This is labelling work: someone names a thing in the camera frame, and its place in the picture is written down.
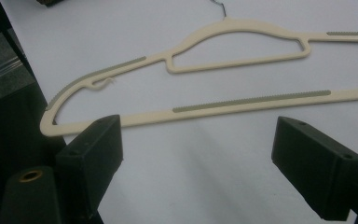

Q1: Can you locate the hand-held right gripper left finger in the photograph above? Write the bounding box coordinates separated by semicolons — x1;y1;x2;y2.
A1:
55;114;124;223

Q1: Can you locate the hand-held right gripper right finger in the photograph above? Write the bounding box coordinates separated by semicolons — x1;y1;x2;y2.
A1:
270;116;358;222

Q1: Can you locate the cream plastic clothes hanger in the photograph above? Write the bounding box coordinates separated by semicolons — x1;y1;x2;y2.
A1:
39;0;358;138

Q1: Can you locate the dark brown wicker basket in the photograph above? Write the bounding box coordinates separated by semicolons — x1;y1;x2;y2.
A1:
36;0;65;7

